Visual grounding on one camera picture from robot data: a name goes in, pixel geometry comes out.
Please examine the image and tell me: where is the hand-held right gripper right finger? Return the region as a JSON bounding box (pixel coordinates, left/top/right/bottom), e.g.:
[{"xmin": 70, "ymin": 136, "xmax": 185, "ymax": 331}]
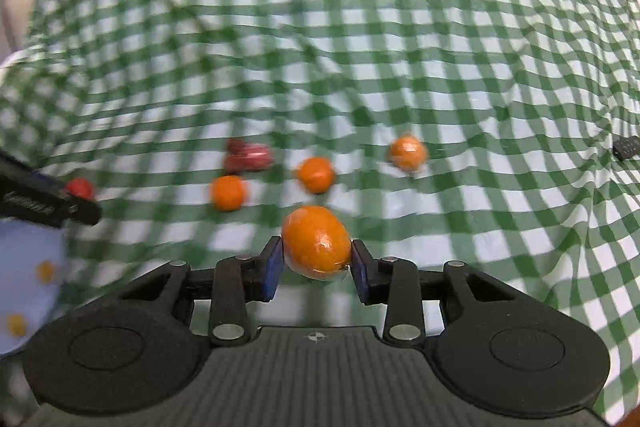
[{"xmin": 350, "ymin": 238, "xmax": 521, "ymax": 343}]

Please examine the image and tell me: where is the light blue plate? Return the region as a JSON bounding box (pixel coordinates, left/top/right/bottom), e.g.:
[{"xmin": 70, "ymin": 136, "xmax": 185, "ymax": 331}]
[{"xmin": 0, "ymin": 218, "xmax": 69, "ymax": 356}]

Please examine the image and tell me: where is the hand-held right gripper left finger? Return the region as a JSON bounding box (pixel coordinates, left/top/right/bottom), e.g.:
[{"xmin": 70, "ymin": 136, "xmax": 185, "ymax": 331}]
[{"xmin": 118, "ymin": 236, "xmax": 285, "ymax": 347}]

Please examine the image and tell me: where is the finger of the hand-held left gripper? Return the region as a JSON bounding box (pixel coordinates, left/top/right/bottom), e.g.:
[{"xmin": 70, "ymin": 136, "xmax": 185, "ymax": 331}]
[
  {"xmin": 0, "ymin": 188, "xmax": 104, "ymax": 228},
  {"xmin": 0, "ymin": 151, "xmax": 72, "ymax": 198}
]

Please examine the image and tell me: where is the small black object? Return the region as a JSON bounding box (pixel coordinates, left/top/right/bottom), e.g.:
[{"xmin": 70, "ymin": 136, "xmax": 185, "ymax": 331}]
[{"xmin": 612, "ymin": 136, "xmax": 640, "ymax": 162}]

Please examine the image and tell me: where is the green checkered tablecloth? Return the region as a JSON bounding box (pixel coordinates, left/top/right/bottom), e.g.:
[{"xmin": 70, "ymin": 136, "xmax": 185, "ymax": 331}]
[{"xmin": 0, "ymin": 0, "xmax": 640, "ymax": 427}]

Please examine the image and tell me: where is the large orange kumquat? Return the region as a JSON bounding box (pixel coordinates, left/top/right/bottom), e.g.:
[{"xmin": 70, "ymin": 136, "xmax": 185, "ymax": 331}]
[{"xmin": 281, "ymin": 205, "xmax": 352, "ymax": 281}]

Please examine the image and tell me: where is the red cherry tomato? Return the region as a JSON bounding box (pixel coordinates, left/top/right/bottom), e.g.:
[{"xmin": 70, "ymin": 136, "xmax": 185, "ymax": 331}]
[{"xmin": 66, "ymin": 178, "xmax": 96, "ymax": 201}]

